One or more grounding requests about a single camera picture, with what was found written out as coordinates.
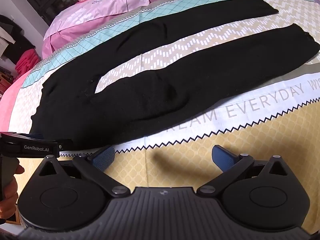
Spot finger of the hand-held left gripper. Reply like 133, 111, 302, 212
59, 139, 74, 156

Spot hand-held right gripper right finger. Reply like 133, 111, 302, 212
197, 145, 292, 197

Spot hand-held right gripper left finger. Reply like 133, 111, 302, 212
37, 146, 131, 198

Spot black pants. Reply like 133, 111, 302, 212
29, 0, 320, 147

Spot person's left hand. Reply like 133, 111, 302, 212
0, 164, 25, 222

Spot patterned quilted bed sheet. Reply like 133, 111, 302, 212
0, 0, 320, 233

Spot pink bed skirt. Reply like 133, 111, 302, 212
0, 66, 42, 133

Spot brown wooden shelf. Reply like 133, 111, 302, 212
0, 70, 14, 98

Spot red folded clothes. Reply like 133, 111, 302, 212
14, 49, 42, 75

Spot dark hanging clothes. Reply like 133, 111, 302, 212
0, 14, 36, 63

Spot pink floral pillow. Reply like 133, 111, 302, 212
41, 0, 161, 58

